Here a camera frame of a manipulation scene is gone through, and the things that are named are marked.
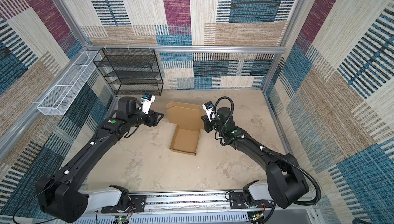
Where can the black wire mesh shelf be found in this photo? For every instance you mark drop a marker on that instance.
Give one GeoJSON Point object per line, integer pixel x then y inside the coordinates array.
{"type": "Point", "coordinates": [130, 71]}

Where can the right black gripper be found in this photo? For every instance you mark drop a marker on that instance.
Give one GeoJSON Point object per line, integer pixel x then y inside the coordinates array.
{"type": "Point", "coordinates": [207, 123]}

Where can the brown cardboard box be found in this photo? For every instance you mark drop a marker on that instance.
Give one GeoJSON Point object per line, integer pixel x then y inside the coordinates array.
{"type": "Point", "coordinates": [187, 118]}

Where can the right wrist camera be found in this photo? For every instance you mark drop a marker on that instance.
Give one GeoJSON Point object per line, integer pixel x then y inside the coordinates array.
{"type": "Point", "coordinates": [208, 107]}

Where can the aluminium front rail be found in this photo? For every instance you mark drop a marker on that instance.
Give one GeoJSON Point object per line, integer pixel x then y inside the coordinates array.
{"type": "Point", "coordinates": [161, 202]}

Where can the white wire mesh basket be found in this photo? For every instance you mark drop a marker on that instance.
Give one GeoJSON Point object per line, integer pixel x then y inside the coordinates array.
{"type": "Point", "coordinates": [66, 89]}

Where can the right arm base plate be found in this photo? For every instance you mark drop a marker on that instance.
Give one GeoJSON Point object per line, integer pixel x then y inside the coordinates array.
{"type": "Point", "coordinates": [237, 201]}

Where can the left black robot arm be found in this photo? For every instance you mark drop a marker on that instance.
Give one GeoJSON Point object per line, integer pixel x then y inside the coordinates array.
{"type": "Point", "coordinates": [60, 195]}

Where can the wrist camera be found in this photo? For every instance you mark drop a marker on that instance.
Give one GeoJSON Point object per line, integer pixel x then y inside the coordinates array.
{"type": "Point", "coordinates": [208, 107]}
{"type": "Point", "coordinates": [147, 100]}

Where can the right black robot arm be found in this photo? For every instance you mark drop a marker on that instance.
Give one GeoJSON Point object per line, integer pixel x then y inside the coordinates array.
{"type": "Point", "coordinates": [286, 182]}

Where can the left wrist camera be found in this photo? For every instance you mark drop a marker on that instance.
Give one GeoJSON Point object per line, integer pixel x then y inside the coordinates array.
{"type": "Point", "coordinates": [147, 100]}

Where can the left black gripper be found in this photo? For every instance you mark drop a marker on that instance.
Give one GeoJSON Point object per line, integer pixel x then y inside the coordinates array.
{"type": "Point", "coordinates": [152, 118]}

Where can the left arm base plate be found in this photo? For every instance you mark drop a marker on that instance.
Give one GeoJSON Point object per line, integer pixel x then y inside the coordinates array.
{"type": "Point", "coordinates": [135, 204]}

